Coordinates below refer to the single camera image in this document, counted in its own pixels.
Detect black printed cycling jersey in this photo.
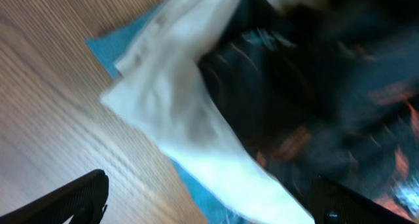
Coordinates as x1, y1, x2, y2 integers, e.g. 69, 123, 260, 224
198, 0, 418, 221

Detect folded beige trousers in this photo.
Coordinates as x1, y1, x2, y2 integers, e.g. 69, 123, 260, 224
101, 0, 314, 223

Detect folded blue jeans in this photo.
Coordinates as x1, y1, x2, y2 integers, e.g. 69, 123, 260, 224
86, 3, 249, 224

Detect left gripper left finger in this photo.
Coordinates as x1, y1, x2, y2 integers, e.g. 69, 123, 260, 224
1, 169, 109, 224

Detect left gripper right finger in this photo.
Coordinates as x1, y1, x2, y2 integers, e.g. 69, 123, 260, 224
307, 176, 413, 224

